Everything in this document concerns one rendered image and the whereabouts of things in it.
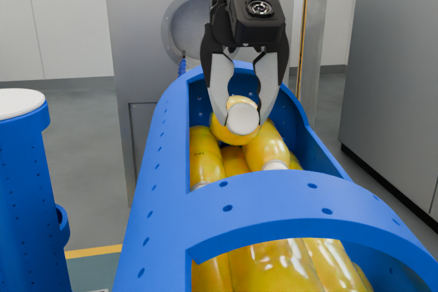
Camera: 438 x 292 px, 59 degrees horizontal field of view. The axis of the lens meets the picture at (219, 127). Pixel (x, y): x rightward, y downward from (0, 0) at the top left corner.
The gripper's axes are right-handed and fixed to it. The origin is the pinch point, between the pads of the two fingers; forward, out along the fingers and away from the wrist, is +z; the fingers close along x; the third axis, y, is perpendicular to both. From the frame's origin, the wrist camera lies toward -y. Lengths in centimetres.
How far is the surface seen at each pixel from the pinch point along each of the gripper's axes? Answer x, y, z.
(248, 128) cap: -0.6, -0.9, 1.1
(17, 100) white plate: 55, 65, 18
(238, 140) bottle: 0.2, 1.9, 3.9
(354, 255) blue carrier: -13.3, -6.8, 16.1
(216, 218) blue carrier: 4.8, -21.3, -1.1
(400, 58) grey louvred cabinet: -120, 176, 34
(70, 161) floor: 101, 231, 122
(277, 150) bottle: -6.4, 7.2, 8.2
